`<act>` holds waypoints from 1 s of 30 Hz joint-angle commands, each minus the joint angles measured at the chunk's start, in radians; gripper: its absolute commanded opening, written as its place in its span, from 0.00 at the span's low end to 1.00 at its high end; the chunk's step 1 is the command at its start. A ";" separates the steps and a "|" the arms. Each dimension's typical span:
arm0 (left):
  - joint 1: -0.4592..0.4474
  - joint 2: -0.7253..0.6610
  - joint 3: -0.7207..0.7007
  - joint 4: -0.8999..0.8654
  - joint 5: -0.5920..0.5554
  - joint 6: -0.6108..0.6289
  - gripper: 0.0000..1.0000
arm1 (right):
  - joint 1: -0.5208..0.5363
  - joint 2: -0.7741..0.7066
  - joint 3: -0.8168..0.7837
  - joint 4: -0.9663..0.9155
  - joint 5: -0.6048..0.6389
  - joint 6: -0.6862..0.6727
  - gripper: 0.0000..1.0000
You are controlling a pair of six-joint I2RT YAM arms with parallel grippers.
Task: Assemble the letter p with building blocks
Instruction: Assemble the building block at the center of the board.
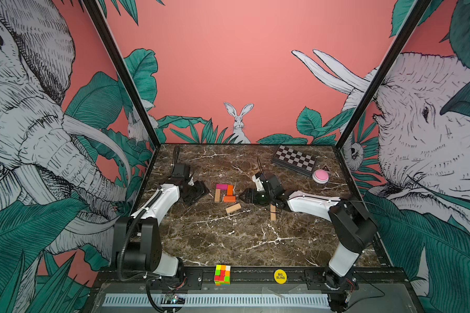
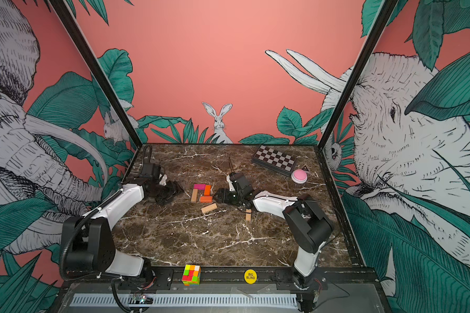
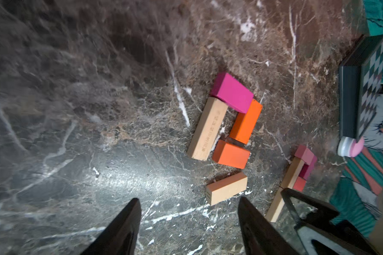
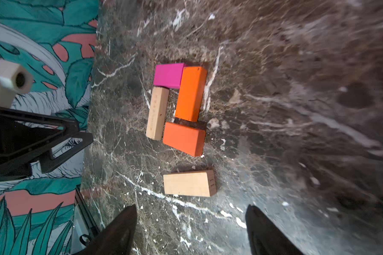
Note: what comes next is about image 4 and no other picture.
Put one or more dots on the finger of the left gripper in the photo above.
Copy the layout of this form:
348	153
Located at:
18	166
22	131

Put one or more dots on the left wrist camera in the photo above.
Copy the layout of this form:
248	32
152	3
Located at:
14	80

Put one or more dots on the black front rail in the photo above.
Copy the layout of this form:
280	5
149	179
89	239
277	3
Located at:
85	228

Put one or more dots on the natural wood block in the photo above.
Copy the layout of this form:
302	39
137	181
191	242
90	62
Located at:
157	113
195	183

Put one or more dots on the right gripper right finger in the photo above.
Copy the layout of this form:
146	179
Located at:
264	237

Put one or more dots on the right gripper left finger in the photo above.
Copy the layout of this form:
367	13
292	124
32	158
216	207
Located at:
117	238

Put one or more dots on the orange block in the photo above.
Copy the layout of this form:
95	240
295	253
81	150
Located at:
191	93
184	138

